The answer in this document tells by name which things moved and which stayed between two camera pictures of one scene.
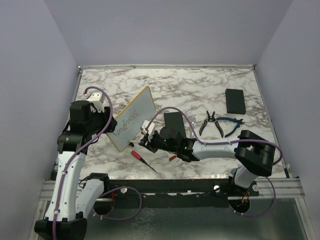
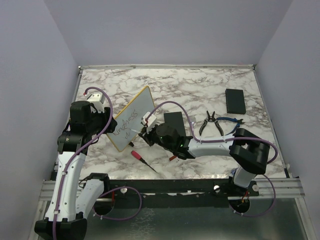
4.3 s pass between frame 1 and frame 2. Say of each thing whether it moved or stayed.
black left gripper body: stayed
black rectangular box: stayed
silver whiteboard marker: moved
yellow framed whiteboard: stayed
